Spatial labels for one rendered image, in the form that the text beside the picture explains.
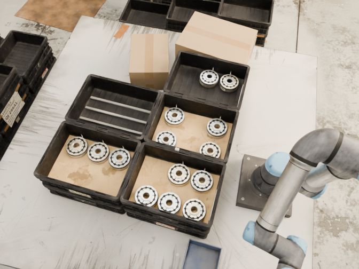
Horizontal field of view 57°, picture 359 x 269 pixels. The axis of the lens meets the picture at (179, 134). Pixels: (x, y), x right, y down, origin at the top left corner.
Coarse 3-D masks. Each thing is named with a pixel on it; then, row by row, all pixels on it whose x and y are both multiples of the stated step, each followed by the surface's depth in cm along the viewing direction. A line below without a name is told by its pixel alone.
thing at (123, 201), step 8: (144, 144) 151; (152, 144) 151; (176, 152) 149; (184, 152) 149; (136, 160) 148; (208, 160) 149; (224, 168) 146; (128, 176) 143; (128, 184) 141; (120, 200) 138; (128, 200) 138; (216, 200) 138; (144, 208) 136; (152, 208) 136; (168, 216) 135; (176, 216) 135; (192, 224) 135; (200, 224) 133; (208, 224) 133
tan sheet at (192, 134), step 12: (168, 108) 173; (192, 120) 170; (204, 120) 170; (156, 132) 166; (180, 132) 166; (192, 132) 166; (204, 132) 166; (228, 132) 166; (180, 144) 163; (192, 144) 163
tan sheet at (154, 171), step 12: (144, 168) 156; (156, 168) 156; (168, 168) 156; (144, 180) 153; (156, 180) 153; (168, 180) 153; (216, 180) 153; (132, 192) 150; (180, 192) 150; (192, 192) 150; (156, 204) 147; (168, 204) 147; (204, 204) 148
